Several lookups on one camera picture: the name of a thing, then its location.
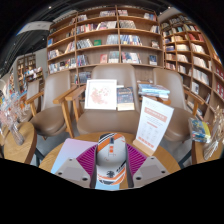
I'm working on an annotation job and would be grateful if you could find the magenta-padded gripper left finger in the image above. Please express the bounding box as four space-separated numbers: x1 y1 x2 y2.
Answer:
54 143 98 189

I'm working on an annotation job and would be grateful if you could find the stack of colourful books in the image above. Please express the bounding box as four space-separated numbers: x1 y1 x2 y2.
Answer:
188 117 212 144

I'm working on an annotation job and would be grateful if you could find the white hanging ceiling sign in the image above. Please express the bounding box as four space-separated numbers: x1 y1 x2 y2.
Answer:
18 20 53 36

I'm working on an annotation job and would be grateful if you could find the stack of blue-white books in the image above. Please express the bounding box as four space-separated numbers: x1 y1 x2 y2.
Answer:
137 83 171 100

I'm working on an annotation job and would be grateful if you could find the dark blue book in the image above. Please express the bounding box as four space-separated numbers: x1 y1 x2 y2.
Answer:
116 86 136 112

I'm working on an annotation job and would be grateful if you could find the pink-blue gradient mouse pad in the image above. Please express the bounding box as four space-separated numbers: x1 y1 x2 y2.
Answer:
50 138 121 192

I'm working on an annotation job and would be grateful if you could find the distant wooden bookshelf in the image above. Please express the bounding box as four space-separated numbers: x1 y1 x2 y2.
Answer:
16 53 44 94

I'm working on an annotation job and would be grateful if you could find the wide wooden bookshelf with books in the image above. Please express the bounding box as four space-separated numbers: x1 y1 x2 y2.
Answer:
45 4 165 84

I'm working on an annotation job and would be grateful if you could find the glass vase with dried flowers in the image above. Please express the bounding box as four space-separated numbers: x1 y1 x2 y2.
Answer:
0 93 31 147
203 106 224 161

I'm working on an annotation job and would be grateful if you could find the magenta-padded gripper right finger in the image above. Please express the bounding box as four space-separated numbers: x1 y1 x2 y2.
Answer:
125 143 169 188

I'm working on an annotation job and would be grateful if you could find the white and orange computer mouse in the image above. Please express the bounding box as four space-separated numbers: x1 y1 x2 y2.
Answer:
95 132 128 186

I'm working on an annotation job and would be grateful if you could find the round wooden side table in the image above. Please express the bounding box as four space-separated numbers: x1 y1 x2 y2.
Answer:
191 133 224 165
2 121 38 165

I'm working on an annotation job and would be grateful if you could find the white framed red floral picture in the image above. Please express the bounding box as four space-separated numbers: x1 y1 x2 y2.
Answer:
84 78 118 111

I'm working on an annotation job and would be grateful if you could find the white sign on wooden base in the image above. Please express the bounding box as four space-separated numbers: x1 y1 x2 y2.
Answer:
132 99 175 157

